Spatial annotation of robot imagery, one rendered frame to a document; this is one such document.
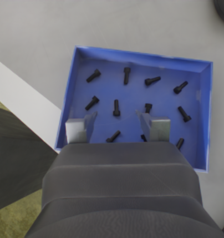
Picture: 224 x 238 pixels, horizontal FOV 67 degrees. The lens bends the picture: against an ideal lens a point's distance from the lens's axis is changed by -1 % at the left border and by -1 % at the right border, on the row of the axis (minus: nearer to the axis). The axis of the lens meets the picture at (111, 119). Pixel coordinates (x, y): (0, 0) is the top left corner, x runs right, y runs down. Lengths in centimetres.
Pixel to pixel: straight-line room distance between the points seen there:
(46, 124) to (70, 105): 3
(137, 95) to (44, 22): 13
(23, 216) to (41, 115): 112
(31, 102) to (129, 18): 14
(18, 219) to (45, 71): 116
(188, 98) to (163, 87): 3
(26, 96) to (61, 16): 10
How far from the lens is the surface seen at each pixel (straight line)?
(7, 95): 21
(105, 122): 17
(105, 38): 20
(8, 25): 25
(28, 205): 125
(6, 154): 48
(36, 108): 19
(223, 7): 24
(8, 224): 133
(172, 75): 19
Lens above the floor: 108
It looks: 79 degrees down
